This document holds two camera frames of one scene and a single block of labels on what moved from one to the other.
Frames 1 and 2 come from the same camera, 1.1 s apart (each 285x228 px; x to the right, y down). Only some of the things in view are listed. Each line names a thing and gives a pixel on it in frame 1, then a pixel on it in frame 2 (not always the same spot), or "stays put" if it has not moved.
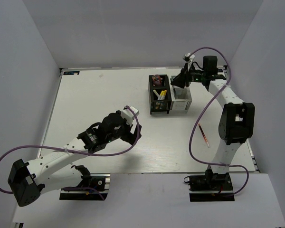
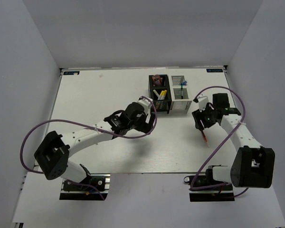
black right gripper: [184, 76] to [198, 116]
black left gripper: [130, 137] to [145, 126]
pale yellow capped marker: [158, 97] stays put
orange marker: [164, 94] stays put
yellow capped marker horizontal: [161, 94] stays put
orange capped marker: [203, 134] stays put
